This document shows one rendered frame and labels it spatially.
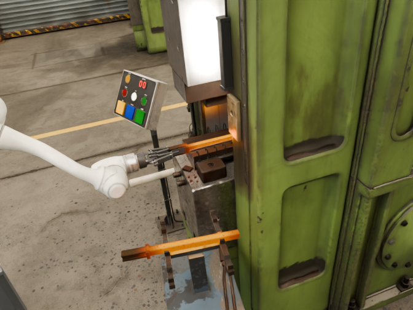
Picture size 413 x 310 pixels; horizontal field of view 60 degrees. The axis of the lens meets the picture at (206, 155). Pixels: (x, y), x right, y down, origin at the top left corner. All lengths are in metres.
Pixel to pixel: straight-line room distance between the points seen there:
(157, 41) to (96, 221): 4.25
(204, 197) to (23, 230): 1.90
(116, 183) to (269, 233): 0.68
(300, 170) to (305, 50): 0.46
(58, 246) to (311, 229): 1.88
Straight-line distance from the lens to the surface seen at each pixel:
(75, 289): 2.61
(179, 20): 1.40
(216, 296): 1.55
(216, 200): 1.69
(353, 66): 1.39
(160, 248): 1.38
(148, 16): 6.51
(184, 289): 1.59
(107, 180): 1.51
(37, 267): 2.87
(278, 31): 1.16
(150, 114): 2.05
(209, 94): 1.57
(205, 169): 1.62
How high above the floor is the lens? 1.93
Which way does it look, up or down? 33 degrees down
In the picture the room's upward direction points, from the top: 6 degrees counter-clockwise
